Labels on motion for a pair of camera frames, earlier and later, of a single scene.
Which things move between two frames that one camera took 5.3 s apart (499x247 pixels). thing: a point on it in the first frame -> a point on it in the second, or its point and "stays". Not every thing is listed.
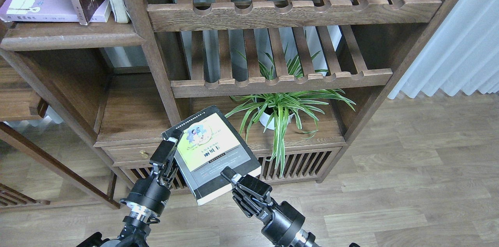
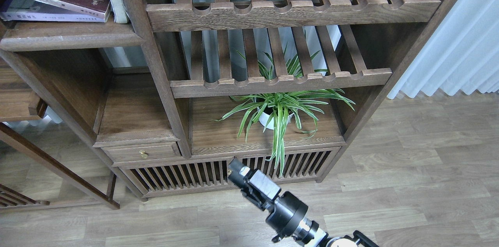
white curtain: x=461 y=53 stays
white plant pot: x=264 y=118 stays
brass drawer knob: x=143 y=154 stays
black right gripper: x=281 y=222 -> x=286 y=212
